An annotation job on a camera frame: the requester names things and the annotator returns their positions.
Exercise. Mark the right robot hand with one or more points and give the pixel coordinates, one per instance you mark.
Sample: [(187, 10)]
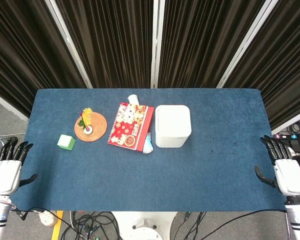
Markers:
[(288, 175)]

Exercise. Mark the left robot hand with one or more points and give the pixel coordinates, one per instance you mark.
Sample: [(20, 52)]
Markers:
[(5, 172)]

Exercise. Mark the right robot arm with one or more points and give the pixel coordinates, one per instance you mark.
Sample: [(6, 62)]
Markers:
[(297, 217)]

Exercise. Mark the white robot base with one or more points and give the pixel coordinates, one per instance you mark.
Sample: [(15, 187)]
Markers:
[(144, 226)]

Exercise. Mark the white square box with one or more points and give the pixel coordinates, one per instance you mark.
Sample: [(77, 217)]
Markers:
[(172, 126)]

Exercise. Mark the black power strip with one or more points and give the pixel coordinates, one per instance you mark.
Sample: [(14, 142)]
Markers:
[(292, 136)]

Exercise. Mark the white shoe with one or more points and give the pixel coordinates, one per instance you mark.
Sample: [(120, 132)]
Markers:
[(47, 218)]

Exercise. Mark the green and white cube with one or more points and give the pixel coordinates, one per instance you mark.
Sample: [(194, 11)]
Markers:
[(66, 142)]

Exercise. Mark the yellow flower ornament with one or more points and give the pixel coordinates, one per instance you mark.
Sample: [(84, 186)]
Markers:
[(86, 120)]

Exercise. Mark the woven round coaster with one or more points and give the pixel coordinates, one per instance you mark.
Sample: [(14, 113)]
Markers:
[(95, 130)]

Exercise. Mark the red spiral desk calendar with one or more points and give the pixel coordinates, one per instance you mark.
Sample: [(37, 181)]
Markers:
[(130, 127)]

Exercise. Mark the blue table cloth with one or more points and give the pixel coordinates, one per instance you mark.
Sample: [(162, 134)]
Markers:
[(150, 180)]

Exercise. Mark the light blue white tube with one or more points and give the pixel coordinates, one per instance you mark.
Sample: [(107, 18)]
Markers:
[(148, 145)]

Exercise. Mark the white cylindrical bottle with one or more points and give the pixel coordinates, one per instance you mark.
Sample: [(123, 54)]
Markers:
[(134, 98)]

